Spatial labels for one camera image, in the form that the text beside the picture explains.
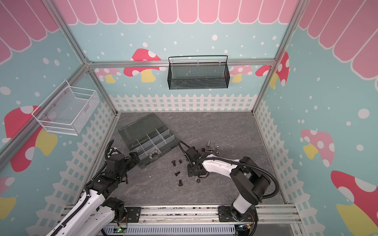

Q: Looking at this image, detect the black wire mesh basket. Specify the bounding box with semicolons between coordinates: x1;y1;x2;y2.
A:
167;55;230;90

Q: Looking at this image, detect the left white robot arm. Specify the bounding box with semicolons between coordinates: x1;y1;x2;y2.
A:
47;148;140;236

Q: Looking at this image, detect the dark green compartment organizer box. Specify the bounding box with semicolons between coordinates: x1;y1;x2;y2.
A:
118;113;178;169

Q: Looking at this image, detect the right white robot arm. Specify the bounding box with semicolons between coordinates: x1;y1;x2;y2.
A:
182;147;279;222

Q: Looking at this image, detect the white wire mesh basket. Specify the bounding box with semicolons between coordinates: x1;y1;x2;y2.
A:
32;81;100;136

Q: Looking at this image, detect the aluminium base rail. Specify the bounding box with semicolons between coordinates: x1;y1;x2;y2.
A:
121;204;301;225

